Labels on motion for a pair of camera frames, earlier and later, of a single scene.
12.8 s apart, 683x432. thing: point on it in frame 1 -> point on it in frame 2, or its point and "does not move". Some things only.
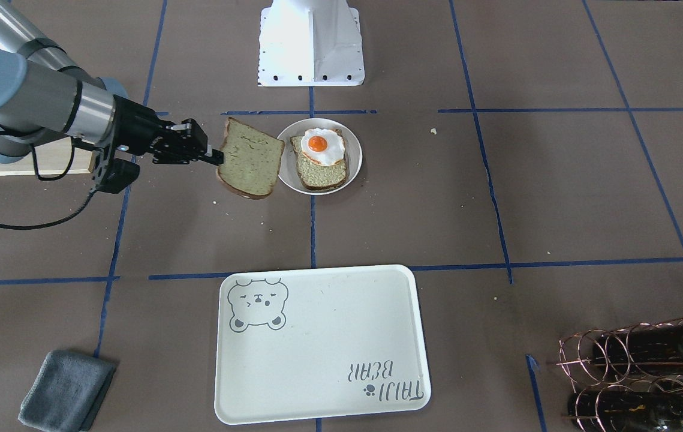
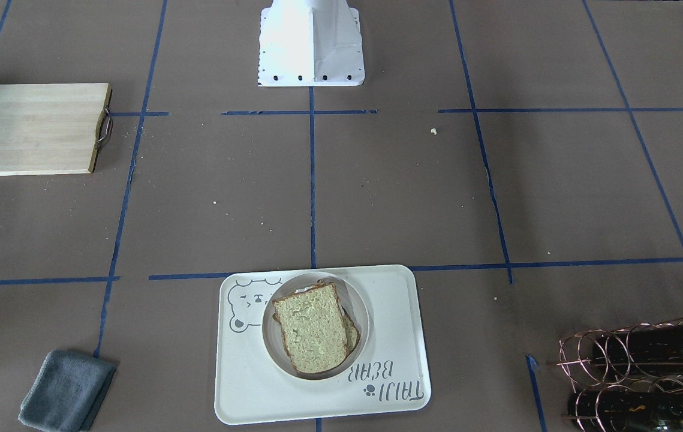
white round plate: (288, 174) -> (349, 299)
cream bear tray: (307, 344) does not move
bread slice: (318, 176) -> (353, 335)
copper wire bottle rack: (667, 377) does not move
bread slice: (251, 160) -> (313, 327)
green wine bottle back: (639, 411) does not move
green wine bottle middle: (659, 350) does not move
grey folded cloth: (66, 392) does not move
